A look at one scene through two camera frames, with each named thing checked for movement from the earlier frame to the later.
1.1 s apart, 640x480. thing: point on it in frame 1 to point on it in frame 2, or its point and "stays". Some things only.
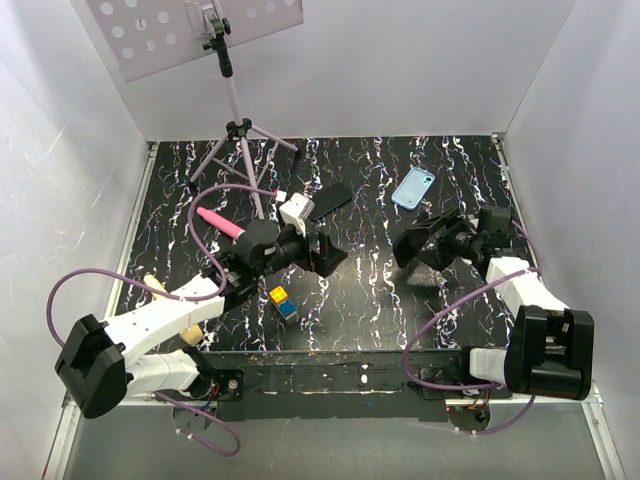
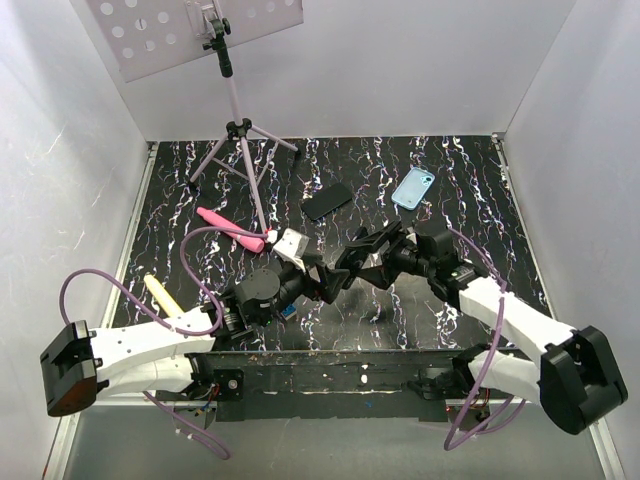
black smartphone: (329, 198) stays
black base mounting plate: (340, 384) stays
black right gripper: (438, 258) to (382, 276)
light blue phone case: (413, 188) stays
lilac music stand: (144, 37) stays
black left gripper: (321, 261) to (329, 278)
